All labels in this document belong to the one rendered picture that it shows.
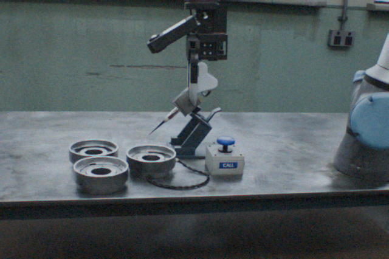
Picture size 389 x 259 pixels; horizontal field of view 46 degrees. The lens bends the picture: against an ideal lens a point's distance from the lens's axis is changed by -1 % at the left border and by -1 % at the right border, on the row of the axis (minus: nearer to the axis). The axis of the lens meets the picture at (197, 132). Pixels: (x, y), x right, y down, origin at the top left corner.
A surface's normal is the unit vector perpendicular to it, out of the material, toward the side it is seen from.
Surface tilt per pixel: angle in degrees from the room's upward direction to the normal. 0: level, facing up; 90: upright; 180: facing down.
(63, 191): 0
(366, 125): 97
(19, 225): 0
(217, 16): 87
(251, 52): 90
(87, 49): 90
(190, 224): 0
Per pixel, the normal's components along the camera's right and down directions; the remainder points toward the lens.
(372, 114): -0.33, 0.39
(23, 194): 0.06, -0.95
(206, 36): 0.11, 0.26
